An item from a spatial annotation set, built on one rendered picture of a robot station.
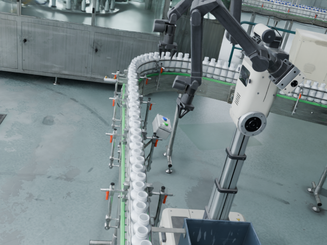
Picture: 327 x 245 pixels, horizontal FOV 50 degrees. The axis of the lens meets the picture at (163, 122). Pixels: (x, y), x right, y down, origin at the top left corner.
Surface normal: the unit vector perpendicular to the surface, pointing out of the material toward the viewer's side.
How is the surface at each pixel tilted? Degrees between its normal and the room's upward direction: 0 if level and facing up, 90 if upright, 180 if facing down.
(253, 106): 101
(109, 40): 90
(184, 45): 90
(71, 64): 90
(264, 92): 90
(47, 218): 0
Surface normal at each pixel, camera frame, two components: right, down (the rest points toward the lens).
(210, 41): 0.10, 0.47
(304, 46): -0.21, 0.41
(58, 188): 0.17, -0.88
